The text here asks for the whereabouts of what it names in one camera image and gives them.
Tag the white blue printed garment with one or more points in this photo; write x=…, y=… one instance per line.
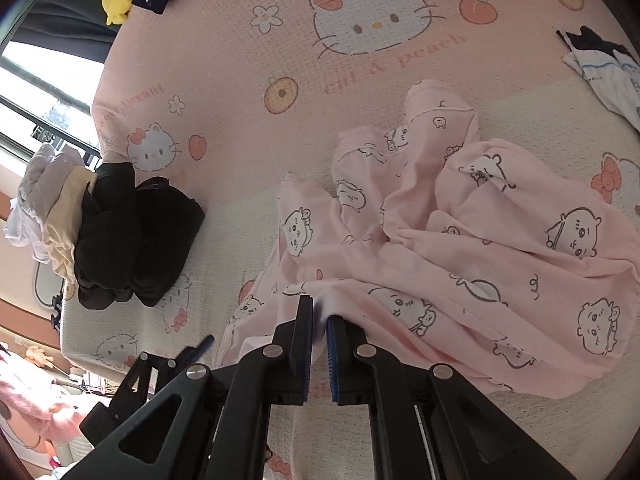
x=607, y=77

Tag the window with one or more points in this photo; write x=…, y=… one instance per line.
x=35, y=90

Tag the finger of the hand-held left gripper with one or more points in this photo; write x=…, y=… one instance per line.
x=200, y=349

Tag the black folded clothing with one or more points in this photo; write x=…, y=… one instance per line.
x=167, y=240
x=107, y=240

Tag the small beige plush toy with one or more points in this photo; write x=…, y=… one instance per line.
x=36, y=355

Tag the beige folded cloth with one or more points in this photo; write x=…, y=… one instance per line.
x=62, y=230

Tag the pink white printed blanket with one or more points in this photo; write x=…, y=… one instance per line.
x=225, y=60

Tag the white folded cloth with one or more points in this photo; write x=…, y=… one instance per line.
x=30, y=205

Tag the dark grey cushion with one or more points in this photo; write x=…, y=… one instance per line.
x=65, y=15

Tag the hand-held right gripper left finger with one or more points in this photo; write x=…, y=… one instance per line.
x=309, y=345

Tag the pink fuzzy cloth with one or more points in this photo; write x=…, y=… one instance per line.
x=30, y=405

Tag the pink printed pajama pants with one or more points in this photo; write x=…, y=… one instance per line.
x=475, y=240

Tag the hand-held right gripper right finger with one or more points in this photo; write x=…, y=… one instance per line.
x=332, y=360

